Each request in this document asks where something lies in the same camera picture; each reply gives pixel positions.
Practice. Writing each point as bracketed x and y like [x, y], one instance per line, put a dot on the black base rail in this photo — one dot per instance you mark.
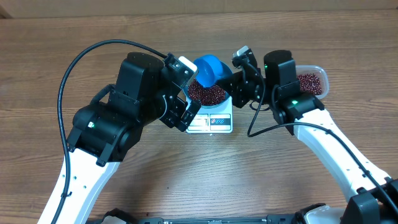
[214, 220]

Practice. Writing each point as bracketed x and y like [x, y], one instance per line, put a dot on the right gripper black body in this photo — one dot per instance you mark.
[245, 91]

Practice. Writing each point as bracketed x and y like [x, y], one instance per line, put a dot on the clear plastic container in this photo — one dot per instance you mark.
[318, 71]

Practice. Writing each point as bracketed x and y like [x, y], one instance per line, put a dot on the white digital kitchen scale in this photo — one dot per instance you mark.
[216, 119]

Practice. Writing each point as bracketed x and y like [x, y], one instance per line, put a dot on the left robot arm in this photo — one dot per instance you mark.
[146, 89]

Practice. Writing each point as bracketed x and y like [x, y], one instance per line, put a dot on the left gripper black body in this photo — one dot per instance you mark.
[170, 117]

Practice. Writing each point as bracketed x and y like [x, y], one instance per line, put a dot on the blue plastic measuring scoop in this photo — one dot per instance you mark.
[210, 70]

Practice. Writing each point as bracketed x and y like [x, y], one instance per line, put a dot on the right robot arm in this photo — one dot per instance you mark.
[371, 193]

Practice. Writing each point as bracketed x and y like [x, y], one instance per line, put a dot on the red beans in bowl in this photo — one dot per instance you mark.
[213, 95]

